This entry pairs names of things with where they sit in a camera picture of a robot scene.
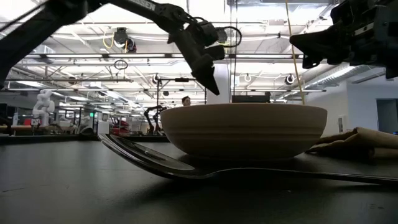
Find yellow extension cable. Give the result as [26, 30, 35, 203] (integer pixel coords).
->
[285, 0, 306, 105]

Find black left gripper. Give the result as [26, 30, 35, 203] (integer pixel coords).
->
[169, 20, 225, 96]

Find large tan ceramic bowl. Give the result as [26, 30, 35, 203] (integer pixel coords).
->
[160, 103, 328, 159]

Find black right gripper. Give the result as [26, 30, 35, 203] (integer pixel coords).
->
[289, 0, 398, 79]

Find black aluminium table frame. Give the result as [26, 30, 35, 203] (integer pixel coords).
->
[0, 134, 170, 146]

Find silver metal spoon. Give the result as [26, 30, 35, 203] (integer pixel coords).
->
[98, 133, 398, 187]

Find black background stand frame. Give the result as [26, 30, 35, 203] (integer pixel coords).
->
[157, 77, 208, 105]

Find white robot figure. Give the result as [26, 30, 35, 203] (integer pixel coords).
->
[32, 89, 56, 127]

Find folded brown napkin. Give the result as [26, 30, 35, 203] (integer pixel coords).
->
[306, 126, 398, 159]

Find thin black cable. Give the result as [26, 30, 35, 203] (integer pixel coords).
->
[229, 0, 233, 96]

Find black perforated computer case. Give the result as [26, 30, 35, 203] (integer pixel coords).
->
[231, 95, 271, 104]

